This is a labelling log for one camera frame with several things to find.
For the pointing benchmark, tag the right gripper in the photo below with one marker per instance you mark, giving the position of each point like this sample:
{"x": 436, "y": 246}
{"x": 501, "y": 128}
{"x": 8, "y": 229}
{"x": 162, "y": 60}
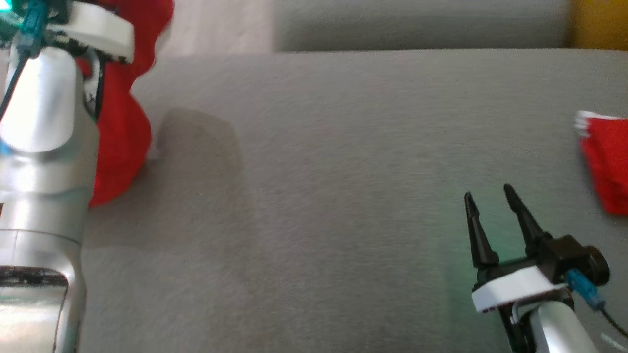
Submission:
{"x": 515, "y": 287}

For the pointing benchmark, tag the large grey sofa seat cushion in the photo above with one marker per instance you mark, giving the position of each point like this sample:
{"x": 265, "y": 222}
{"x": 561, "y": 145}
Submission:
{"x": 319, "y": 196}

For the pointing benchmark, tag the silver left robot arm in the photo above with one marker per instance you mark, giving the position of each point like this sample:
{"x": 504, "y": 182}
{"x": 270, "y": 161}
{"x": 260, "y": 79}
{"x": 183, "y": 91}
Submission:
{"x": 44, "y": 171}

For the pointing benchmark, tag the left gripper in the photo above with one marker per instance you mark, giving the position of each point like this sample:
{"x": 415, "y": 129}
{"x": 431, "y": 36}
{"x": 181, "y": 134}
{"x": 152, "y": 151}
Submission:
{"x": 93, "y": 29}

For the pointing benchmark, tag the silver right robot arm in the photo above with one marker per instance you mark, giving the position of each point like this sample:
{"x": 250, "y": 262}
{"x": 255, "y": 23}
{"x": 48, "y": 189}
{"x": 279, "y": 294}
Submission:
{"x": 559, "y": 333}

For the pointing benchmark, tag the yellow cushion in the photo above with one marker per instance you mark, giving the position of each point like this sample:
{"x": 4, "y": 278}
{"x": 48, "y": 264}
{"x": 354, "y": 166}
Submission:
{"x": 601, "y": 22}

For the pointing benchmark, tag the red shorts wide white band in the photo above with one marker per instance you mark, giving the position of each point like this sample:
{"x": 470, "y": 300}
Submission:
{"x": 608, "y": 166}

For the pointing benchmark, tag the red shorts thin white stripes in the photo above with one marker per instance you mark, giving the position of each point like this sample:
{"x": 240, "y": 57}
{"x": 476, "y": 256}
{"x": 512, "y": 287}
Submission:
{"x": 122, "y": 127}

